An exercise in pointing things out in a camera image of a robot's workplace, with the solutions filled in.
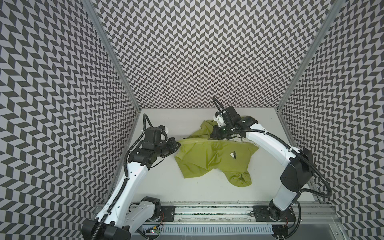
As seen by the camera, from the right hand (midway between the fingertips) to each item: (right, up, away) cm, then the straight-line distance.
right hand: (212, 133), depth 81 cm
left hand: (-16, -4, -7) cm, 18 cm away
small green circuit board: (-27, -43, -15) cm, 53 cm away
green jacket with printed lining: (-7, -12, +1) cm, 14 cm away
